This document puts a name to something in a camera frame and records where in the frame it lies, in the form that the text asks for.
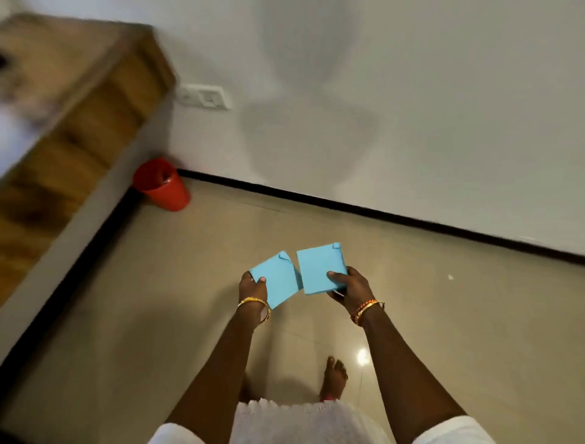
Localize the gold and orange bangles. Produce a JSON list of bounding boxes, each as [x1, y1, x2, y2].
[[350, 299, 386, 327]]

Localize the white wall socket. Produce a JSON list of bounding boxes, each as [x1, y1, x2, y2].
[[177, 84, 230, 111]]

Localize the wooden cabinet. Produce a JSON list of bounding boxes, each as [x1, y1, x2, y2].
[[0, 13, 178, 307]]

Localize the red plastic bin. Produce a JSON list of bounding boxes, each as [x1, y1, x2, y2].
[[133, 158, 191, 212]]

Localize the blue paper piece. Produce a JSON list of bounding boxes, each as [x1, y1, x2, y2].
[[296, 242, 349, 295], [250, 251, 304, 310]]

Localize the person's left hand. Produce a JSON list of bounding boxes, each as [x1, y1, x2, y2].
[[239, 271, 268, 305]]

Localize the white garment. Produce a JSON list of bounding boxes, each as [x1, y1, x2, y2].
[[147, 398, 496, 444]]

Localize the gold bangle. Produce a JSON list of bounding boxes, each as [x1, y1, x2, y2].
[[237, 297, 272, 324]]

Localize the person's right forearm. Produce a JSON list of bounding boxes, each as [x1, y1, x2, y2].
[[356, 306, 468, 444]]

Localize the person's right hand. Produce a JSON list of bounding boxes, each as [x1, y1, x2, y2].
[[327, 266, 376, 316]]

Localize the person's right foot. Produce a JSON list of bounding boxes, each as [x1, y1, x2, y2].
[[320, 356, 349, 402]]

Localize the person's left forearm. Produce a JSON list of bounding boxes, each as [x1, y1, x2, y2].
[[165, 303, 268, 444]]

